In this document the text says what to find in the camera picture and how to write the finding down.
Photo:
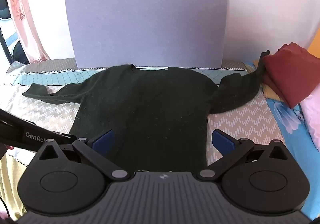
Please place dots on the zigzag patterned bed sheet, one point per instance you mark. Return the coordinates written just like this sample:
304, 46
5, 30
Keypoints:
52, 111

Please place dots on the folded red-brown cloth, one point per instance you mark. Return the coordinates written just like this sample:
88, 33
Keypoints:
287, 76

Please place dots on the pink floral curtain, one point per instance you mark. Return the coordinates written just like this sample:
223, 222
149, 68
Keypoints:
23, 14

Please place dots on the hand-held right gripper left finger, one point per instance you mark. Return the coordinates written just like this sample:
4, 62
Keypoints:
105, 141

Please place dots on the dark green sweater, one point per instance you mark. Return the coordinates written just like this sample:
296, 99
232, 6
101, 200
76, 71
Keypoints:
145, 111

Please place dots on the orange board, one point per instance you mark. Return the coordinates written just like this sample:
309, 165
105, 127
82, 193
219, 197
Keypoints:
314, 48

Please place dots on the grey-blue foam board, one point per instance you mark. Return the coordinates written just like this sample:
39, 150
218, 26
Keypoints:
146, 14

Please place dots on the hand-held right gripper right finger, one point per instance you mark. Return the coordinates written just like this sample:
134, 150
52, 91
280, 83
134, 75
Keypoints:
223, 142

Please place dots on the pink cloth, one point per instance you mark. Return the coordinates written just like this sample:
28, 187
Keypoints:
312, 116

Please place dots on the blue printed sheet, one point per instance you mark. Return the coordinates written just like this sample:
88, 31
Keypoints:
292, 129

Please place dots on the yellow cloth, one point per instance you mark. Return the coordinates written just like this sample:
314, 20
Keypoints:
268, 92

